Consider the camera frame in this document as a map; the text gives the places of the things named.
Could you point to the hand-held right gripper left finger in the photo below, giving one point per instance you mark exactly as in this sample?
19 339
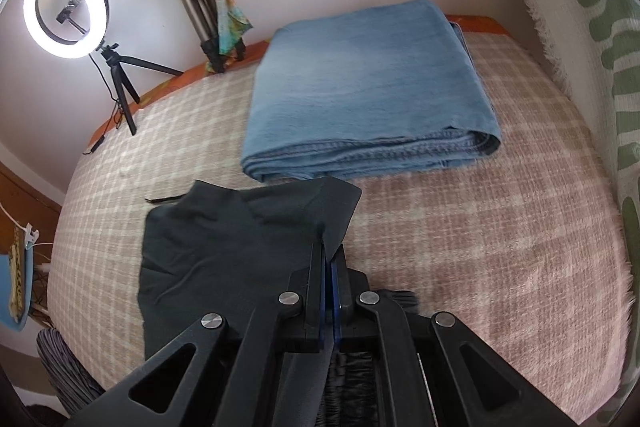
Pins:
317 307

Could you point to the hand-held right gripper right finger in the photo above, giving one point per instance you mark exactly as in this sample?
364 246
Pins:
341 302

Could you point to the dark green t-shirt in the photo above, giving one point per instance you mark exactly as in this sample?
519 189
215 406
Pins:
220 247

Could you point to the folded blue jeans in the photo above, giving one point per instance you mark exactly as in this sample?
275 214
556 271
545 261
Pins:
370 92

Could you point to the person's striped clothing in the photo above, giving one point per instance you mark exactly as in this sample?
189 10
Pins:
65 367

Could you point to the white clip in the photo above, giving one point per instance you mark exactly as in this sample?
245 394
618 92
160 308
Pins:
31 237

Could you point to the black tripod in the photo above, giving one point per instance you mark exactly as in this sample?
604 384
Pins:
120 82

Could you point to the yellow patterned cloth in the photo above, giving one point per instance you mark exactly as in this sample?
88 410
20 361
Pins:
18 267

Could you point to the light blue chair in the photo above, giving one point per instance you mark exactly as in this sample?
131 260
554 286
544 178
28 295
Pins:
12 292

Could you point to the wooden door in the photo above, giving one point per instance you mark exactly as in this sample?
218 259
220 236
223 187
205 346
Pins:
25 197

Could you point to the silver folded tripod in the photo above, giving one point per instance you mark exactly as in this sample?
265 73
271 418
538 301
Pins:
192 2

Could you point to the white green patterned blanket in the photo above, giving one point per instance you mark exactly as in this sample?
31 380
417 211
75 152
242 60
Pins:
575 7

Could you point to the black phone holder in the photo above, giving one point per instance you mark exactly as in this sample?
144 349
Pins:
69 13

